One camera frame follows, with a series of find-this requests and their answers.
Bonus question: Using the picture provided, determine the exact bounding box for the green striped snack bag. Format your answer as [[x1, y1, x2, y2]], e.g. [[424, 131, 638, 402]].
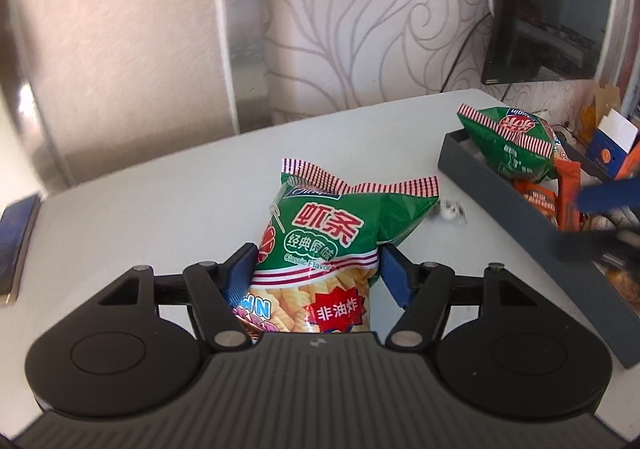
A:
[[457, 103, 574, 226], [231, 158, 442, 341]]

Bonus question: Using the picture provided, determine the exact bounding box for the tan snack packet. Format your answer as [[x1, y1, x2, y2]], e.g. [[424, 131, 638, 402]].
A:
[[606, 266, 639, 304]]

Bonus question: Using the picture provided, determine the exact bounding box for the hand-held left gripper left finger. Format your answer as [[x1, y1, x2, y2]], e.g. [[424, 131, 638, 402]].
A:
[[94, 243, 259, 353]]

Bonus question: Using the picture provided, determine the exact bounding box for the smartphone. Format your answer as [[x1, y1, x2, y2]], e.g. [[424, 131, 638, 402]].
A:
[[0, 193, 43, 306]]

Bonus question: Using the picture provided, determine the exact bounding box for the black television cable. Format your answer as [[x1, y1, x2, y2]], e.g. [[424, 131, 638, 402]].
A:
[[439, 13, 494, 94]]

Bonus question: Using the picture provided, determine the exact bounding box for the brown cardboard box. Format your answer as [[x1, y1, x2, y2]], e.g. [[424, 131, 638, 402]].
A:
[[579, 83, 622, 142]]

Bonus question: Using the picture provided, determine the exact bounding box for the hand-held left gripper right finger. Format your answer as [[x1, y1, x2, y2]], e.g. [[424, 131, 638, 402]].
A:
[[381, 245, 544, 350]]

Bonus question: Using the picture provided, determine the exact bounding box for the black flat television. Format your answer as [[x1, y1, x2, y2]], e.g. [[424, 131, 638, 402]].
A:
[[481, 0, 615, 86]]

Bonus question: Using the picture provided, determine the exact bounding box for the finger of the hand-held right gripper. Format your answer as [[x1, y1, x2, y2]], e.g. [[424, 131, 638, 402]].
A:
[[554, 224, 640, 266], [574, 178, 640, 216]]

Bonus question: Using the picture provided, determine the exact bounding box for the blue and white carton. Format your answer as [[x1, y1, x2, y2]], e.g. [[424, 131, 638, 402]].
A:
[[586, 109, 640, 181]]

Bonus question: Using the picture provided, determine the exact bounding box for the grey vertical frame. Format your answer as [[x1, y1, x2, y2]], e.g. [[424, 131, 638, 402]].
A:
[[216, 0, 273, 132]]

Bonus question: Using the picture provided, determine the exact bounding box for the dark grey box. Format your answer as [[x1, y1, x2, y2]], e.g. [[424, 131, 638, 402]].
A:
[[438, 128, 640, 371]]

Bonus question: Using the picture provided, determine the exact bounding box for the beige curtain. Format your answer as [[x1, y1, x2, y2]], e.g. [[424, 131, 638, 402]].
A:
[[0, 0, 237, 182]]

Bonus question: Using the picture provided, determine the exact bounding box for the orange snack packet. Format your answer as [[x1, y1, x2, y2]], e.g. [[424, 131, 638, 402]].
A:
[[555, 160, 584, 233]]

